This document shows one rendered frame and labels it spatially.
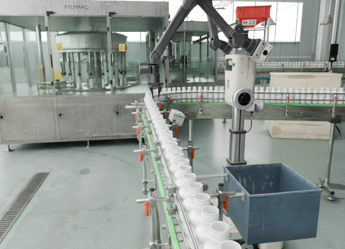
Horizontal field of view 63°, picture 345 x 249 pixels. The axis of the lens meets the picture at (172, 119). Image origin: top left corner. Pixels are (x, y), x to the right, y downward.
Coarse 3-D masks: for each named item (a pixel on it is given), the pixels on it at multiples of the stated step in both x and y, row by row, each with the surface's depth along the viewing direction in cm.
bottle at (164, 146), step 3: (165, 135) 117; (168, 135) 118; (171, 135) 117; (165, 138) 116; (168, 138) 115; (165, 141) 116; (165, 144) 116; (162, 147) 116; (165, 147) 115; (162, 156) 117; (162, 159) 118; (162, 162) 118; (162, 171) 119
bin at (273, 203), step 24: (240, 168) 141; (264, 168) 143; (288, 168) 138; (240, 192) 119; (264, 192) 146; (288, 192) 112; (312, 192) 114; (240, 216) 120; (264, 216) 113; (288, 216) 115; (312, 216) 117; (264, 240) 116; (288, 240) 117
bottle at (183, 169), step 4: (180, 168) 81; (184, 168) 84; (188, 168) 83; (180, 172) 81; (184, 172) 80; (188, 172) 81; (180, 176) 81; (176, 180) 83; (180, 180) 81; (176, 184) 82; (180, 184) 81; (176, 196) 83; (176, 200) 83; (176, 204) 83
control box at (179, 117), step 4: (172, 112) 193; (176, 112) 189; (172, 116) 189; (176, 116) 188; (180, 116) 189; (184, 116) 189; (172, 120) 189; (176, 120) 189; (180, 120) 189; (176, 124) 193; (172, 128) 196
